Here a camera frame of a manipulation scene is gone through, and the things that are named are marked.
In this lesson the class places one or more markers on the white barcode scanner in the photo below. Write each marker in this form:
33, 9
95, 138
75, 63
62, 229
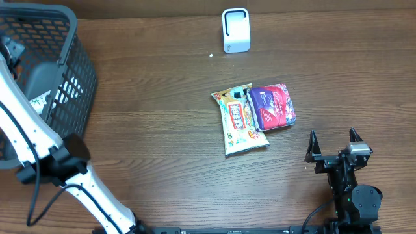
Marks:
236, 30

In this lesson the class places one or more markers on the yellow snack packet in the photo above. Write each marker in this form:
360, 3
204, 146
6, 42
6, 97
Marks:
238, 124

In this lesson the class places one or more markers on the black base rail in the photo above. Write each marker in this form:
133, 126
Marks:
287, 230

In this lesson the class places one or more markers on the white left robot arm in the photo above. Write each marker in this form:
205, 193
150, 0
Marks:
65, 162

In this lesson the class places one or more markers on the dark grey plastic basket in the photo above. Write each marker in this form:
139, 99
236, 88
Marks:
46, 51

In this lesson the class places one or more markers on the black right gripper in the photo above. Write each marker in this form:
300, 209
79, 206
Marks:
325, 161

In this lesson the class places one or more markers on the purple red pad pack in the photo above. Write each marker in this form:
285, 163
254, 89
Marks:
271, 107

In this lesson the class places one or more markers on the white Pantene conditioner tube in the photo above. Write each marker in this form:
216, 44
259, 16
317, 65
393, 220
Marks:
67, 91

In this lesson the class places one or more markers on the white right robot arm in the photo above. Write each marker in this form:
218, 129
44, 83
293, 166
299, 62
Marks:
356, 206

